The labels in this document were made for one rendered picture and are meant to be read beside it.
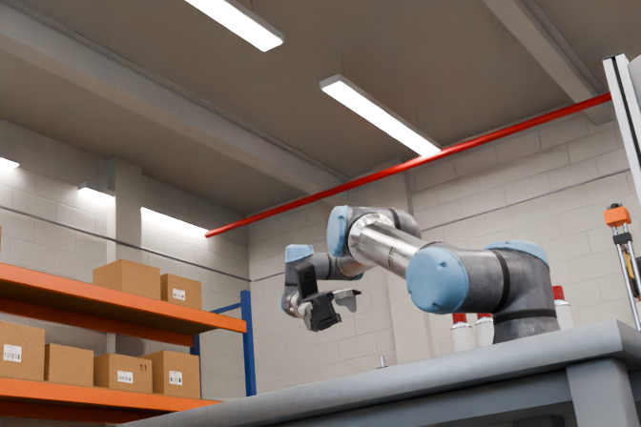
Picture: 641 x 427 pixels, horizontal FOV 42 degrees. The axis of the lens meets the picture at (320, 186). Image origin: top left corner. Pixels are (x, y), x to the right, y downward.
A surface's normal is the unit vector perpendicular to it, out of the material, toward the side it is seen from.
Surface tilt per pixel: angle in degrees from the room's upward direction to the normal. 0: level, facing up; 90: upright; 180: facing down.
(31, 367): 90
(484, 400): 90
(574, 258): 90
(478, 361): 90
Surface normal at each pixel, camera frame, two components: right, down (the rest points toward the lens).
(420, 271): -0.87, -0.03
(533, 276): 0.37, -0.33
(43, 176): 0.83, -0.29
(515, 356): -0.56, -0.27
